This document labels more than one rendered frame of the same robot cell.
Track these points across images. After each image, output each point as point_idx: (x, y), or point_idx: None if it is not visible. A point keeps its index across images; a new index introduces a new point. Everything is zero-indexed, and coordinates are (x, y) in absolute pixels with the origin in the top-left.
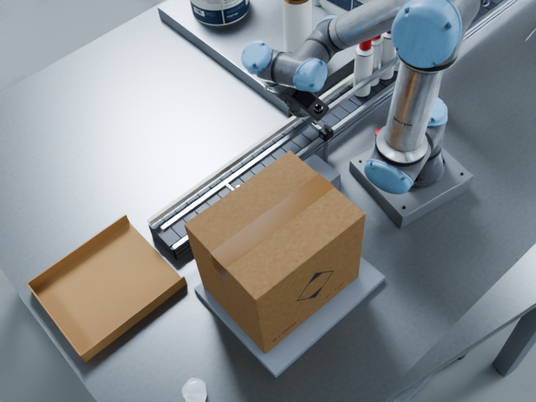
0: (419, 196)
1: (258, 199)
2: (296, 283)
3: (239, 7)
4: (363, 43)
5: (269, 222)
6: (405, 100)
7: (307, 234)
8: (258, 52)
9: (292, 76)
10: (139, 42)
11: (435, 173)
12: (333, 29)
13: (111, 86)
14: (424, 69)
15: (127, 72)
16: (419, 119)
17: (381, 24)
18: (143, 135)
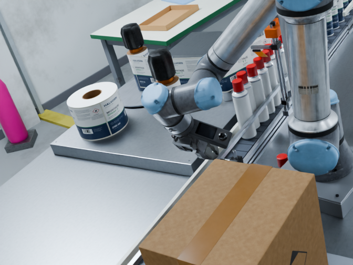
0: (345, 183)
1: (204, 201)
2: (279, 262)
3: (120, 118)
4: (237, 85)
5: (225, 213)
6: (304, 60)
7: (268, 207)
8: (155, 90)
9: (193, 97)
10: (41, 174)
11: (349, 158)
12: (213, 53)
13: (24, 212)
14: (312, 13)
15: (36, 197)
16: (322, 77)
17: (253, 24)
18: (65, 236)
